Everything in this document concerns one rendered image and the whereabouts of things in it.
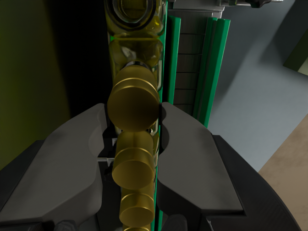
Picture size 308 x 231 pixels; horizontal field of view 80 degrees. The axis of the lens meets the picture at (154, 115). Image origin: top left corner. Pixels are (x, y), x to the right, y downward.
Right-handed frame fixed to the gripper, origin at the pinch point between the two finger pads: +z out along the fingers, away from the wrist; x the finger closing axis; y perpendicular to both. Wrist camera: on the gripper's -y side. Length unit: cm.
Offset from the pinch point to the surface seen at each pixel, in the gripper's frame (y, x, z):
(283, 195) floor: 176, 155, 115
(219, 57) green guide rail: 1.3, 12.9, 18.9
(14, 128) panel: 4.7, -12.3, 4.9
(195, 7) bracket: -5.7, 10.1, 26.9
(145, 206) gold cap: 10.0, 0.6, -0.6
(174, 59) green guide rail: 1.4, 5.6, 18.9
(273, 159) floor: 120, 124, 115
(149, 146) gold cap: 4.8, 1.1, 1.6
